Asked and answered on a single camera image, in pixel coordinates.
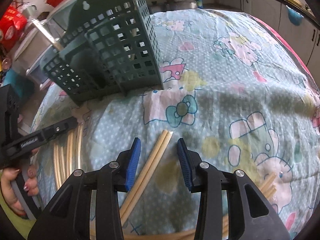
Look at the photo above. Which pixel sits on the pair of chopsticks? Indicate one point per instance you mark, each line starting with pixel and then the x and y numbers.
pixel 160 155

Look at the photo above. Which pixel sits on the person's left forearm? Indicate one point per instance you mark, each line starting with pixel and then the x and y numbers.
pixel 12 227

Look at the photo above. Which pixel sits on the white kitchen cabinets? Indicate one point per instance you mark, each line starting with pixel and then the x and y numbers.
pixel 262 5

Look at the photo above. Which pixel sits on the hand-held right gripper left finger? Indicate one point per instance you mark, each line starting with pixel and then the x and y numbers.
pixel 133 165

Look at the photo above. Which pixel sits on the stacked steel pots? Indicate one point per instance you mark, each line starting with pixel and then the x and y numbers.
pixel 182 1

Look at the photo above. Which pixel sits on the white plastic drawer unit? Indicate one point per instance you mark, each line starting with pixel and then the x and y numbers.
pixel 30 47

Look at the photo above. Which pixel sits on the green plastic utensil basket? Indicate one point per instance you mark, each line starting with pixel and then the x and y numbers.
pixel 105 55

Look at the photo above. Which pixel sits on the pink blanket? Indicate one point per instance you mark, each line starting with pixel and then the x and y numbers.
pixel 288 42

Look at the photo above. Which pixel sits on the blue bag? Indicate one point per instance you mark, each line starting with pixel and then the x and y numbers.
pixel 22 85

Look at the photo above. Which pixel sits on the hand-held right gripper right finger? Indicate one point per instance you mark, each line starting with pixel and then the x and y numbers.
pixel 184 165

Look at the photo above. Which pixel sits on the blue hanging bin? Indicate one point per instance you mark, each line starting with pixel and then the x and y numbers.
pixel 293 16

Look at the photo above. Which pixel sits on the red shopping bag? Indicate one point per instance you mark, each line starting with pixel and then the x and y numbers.
pixel 12 22

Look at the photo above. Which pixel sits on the cartoon printed tablecloth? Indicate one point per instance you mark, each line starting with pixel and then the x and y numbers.
pixel 225 80

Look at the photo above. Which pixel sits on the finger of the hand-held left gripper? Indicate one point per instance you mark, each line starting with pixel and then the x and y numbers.
pixel 60 127

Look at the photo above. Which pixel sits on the person's left hand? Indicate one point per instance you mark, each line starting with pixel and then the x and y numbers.
pixel 6 187

